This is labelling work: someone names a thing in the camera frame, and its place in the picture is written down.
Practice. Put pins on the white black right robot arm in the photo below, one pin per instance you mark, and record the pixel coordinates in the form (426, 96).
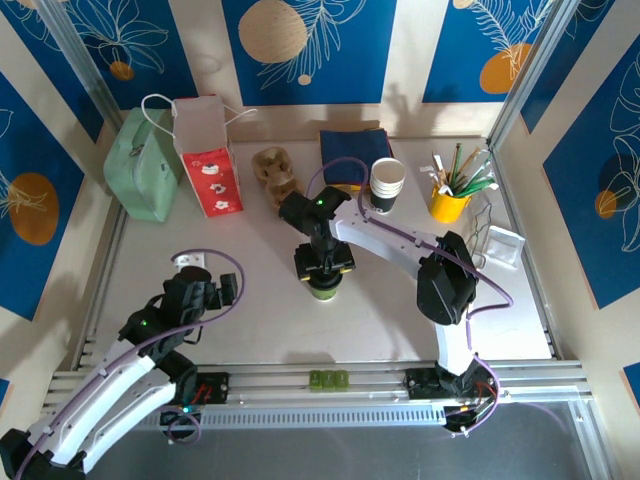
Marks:
(380, 240)

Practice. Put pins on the blue napkin stack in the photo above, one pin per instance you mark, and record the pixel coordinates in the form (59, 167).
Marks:
(350, 145)

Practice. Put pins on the aluminium frame post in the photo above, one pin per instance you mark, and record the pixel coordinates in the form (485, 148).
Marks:
(80, 60)
(530, 75)

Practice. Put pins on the green straw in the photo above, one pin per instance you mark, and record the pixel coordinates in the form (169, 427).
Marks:
(482, 187)
(456, 165)
(470, 170)

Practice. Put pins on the aluminium side rail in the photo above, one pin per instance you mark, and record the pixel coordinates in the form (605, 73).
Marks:
(107, 260)
(504, 175)

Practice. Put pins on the mint green carry case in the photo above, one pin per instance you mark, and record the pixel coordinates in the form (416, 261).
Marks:
(140, 170)

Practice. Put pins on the green terminal block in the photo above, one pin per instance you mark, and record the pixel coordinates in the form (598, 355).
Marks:
(328, 379)

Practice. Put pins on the yellow metal bucket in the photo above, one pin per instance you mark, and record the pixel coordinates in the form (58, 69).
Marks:
(450, 210)

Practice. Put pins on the pulp cup carrier stack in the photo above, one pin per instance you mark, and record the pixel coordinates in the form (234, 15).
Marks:
(270, 197)

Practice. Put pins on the green paper cup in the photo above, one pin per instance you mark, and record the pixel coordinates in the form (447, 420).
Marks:
(325, 295)

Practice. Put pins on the red white paper bag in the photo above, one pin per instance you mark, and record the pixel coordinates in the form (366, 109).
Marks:
(212, 175)

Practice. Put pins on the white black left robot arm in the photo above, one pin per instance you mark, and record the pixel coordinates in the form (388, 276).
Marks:
(90, 400)

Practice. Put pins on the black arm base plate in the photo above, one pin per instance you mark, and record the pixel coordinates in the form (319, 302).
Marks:
(215, 387)
(422, 385)

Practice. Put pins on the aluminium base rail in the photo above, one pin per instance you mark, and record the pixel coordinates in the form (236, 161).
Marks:
(280, 375)

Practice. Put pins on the black white paper cup stack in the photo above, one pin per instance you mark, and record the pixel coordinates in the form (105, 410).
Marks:
(387, 195)

